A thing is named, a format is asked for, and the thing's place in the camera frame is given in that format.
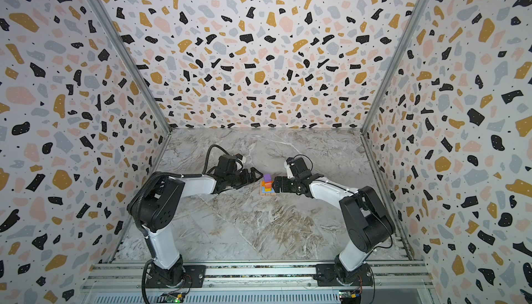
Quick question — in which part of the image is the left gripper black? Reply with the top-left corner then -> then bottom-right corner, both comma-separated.
224,168 -> 262,189

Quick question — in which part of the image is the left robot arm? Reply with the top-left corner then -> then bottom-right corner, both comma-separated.
127,154 -> 263,287

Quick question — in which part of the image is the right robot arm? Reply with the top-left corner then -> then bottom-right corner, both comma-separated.
272,154 -> 396,285

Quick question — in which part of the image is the right electronics board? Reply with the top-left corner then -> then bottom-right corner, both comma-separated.
339,290 -> 362,304

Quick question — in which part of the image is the electronics board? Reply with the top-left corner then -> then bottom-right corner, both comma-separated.
339,290 -> 362,304
159,292 -> 186,304

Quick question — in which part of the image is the left electronics board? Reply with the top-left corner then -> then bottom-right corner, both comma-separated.
159,292 -> 186,304

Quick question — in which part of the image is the left corner aluminium profile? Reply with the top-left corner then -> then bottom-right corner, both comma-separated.
87,0 -> 171,135

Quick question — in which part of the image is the corner aluminium profile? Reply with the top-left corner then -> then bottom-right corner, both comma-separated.
87,0 -> 171,135
361,0 -> 429,135

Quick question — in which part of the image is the right corner aluminium profile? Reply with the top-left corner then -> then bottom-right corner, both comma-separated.
361,0 -> 429,135

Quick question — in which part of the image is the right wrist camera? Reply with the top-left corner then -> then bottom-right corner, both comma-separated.
285,157 -> 295,171

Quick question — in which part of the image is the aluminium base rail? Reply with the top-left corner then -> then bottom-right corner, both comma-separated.
80,261 -> 439,303

